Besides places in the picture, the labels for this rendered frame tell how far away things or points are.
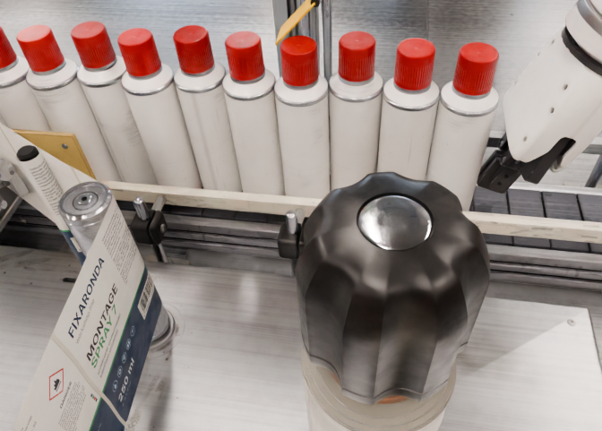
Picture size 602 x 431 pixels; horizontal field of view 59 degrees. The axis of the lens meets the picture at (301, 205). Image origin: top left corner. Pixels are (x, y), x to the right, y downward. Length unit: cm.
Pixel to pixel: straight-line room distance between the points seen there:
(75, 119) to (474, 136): 40
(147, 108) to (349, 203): 37
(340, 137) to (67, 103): 28
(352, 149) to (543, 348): 26
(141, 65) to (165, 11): 61
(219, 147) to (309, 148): 10
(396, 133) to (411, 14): 58
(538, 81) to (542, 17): 59
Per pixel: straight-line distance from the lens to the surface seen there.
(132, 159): 63
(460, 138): 51
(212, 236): 63
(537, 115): 50
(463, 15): 108
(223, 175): 60
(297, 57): 48
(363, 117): 51
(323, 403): 30
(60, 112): 61
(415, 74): 48
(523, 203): 65
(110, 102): 58
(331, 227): 21
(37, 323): 60
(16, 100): 63
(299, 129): 52
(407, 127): 51
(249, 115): 52
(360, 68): 49
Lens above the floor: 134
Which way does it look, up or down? 48 degrees down
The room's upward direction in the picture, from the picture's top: 4 degrees counter-clockwise
